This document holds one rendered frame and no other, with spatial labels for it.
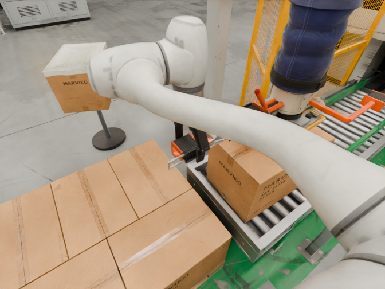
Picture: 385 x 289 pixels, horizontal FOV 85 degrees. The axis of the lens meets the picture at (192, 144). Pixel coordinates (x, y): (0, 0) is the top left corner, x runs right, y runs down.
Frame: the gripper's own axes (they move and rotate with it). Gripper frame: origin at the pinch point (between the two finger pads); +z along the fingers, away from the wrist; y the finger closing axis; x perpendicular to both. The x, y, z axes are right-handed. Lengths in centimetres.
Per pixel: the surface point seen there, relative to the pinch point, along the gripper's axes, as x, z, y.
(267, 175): -35.0, 26.7, -14.5
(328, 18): -52, -36, -6
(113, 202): 31, 67, 42
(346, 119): -63, 0, -24
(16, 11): 49, 80, 729
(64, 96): 31, 43, 148
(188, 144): 0.8, -2.1, -0.5
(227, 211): -22, 61, -7
